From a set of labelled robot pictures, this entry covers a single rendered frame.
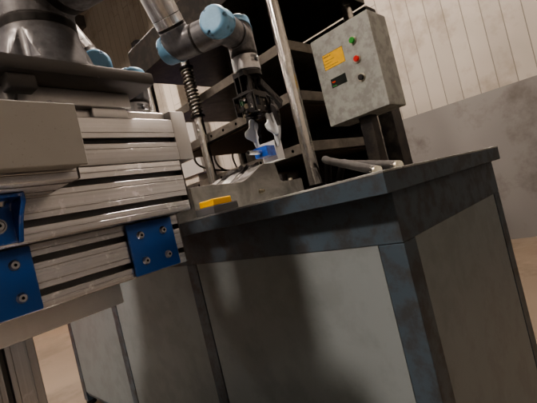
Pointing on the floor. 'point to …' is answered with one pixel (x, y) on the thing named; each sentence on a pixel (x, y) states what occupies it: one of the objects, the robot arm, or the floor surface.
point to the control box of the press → (359, 77)
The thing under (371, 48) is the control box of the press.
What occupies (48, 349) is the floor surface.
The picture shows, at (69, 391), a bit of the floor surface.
